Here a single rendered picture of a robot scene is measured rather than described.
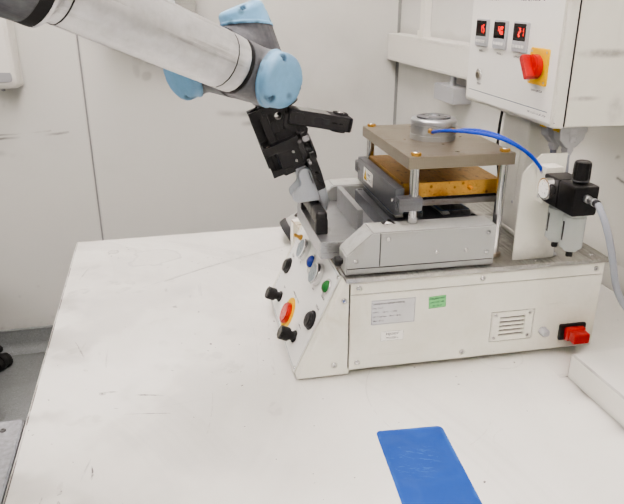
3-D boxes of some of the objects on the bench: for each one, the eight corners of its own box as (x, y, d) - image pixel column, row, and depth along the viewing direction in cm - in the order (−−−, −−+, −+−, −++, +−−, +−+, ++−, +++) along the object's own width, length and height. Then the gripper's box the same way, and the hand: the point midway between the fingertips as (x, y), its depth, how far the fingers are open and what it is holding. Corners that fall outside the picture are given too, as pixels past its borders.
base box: (502, 275, 147) (510, 203, 141) (601, 359, 113) (618, 269, 107) (269, 295, 137) (267, 218, 131) (300, 393, 103) (300, 296, 97)
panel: (270, 297, 135) (306, 218, 131) (294, 373, 108) (342, 277, 103) (261, 294, 135) (298, 214, 130) (283, 370, 107) (331, 273, 103)
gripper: (243, 106, 110) (287, 215, 119) (249, 115, 102) (296, 232, 110) (290, 87, 110) (330, 197, 119) (299, 95, 102) (342, 212, 111)
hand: (326, 201), depth 114 cm, fingers closed, pressing on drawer
